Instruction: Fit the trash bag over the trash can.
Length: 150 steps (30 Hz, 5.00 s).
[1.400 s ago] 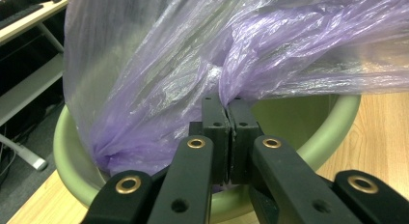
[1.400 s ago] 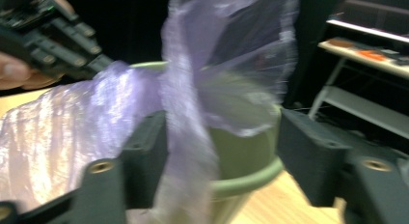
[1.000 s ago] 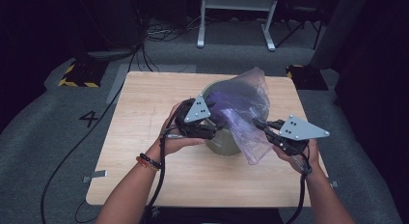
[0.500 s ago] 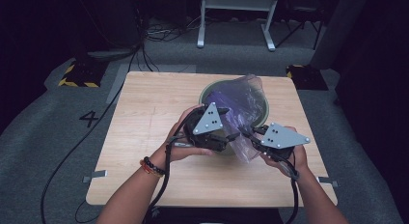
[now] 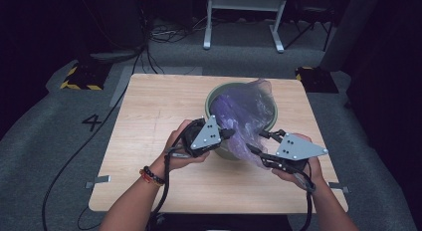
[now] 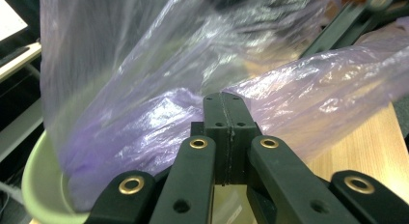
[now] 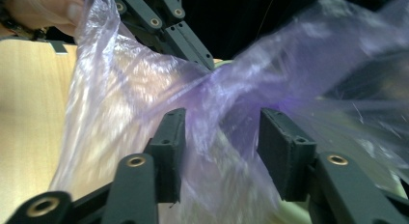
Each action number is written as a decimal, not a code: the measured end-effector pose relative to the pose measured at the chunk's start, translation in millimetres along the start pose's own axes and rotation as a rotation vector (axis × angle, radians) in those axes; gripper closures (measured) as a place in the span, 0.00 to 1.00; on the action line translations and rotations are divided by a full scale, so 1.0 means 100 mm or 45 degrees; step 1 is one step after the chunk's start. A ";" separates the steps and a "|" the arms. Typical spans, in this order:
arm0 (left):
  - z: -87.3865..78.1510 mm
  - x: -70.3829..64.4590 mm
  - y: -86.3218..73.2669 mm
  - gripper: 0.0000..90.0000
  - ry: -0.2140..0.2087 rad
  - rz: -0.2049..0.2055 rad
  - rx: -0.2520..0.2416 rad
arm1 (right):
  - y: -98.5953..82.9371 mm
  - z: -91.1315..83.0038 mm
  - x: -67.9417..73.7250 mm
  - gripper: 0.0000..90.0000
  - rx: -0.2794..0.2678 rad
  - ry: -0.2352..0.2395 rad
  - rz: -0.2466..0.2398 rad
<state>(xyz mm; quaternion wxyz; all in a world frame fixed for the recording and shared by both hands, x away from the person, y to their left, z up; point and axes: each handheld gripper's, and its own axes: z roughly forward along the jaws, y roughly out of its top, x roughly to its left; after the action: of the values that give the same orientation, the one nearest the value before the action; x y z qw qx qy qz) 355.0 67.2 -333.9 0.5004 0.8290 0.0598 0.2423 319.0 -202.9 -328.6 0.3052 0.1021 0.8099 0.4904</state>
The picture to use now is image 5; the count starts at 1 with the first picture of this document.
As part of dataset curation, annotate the red string bracelet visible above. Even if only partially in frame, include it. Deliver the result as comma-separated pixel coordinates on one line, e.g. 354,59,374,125
138,169,163,188

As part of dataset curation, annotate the thin black cable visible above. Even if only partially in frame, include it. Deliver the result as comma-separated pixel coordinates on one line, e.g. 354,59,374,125
77,205,101,231

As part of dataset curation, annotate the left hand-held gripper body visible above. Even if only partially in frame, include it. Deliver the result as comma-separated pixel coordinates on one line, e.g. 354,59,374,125
181,115,223,158

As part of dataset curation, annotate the right hand-held gripper cable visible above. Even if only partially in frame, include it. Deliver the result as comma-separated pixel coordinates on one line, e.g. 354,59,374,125
293,160,317,231

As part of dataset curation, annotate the black bead bracelet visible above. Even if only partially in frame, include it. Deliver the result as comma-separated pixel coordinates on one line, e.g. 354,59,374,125
142,165,166,186

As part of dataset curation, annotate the hand-held gripper cable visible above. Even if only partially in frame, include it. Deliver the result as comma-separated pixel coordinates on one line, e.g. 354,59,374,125
148,119,200,231
293,160,317,231

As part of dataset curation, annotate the black equipment stand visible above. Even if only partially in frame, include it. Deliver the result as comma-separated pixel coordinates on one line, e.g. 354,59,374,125
75,0,151,65

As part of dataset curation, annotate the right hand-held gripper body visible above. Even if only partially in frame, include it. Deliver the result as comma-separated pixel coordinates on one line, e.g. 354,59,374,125
270,132,329,174

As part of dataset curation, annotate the purple plastic bag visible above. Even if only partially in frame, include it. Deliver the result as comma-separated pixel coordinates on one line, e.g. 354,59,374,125
209,78,279,170

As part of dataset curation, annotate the grey curtain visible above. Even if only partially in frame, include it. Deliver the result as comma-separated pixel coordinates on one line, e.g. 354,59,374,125
318,0,382,72

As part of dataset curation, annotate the black yellow striped base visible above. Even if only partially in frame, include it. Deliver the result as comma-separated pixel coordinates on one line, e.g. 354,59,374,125
295,66,340,95
59,60,112,92

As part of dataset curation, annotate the person's right hand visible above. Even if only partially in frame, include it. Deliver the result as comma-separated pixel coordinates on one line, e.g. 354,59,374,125
272,133,330,192

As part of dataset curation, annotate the green plastic bin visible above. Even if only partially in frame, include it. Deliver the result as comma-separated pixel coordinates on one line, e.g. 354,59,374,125
204,81,279,161

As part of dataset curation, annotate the grey tape strip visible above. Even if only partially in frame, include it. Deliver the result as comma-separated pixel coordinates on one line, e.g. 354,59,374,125
85,174,112,189
327,181,350,194

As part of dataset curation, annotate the bundle of floor cables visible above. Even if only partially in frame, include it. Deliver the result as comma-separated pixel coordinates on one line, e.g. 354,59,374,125
148,15,209,45

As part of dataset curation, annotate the person's dark clothing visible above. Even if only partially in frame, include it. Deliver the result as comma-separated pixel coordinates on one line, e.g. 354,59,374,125
149,213,293,231

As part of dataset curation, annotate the person's left hand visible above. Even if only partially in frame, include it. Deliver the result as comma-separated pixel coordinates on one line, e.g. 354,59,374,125
158,119,211,172

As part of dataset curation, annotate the white metal stand frame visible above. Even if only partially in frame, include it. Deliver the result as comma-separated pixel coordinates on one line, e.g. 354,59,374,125
202,0,290,54

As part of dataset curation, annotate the left hand-held gripper cable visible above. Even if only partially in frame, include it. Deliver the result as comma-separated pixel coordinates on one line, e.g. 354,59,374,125
148,119,200,231

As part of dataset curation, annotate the long black floor cable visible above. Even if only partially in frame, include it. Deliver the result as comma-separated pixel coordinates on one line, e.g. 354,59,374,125
41,45,150,231

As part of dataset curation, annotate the black tripod stand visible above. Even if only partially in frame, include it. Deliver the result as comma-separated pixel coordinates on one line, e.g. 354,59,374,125
283,1,336,53

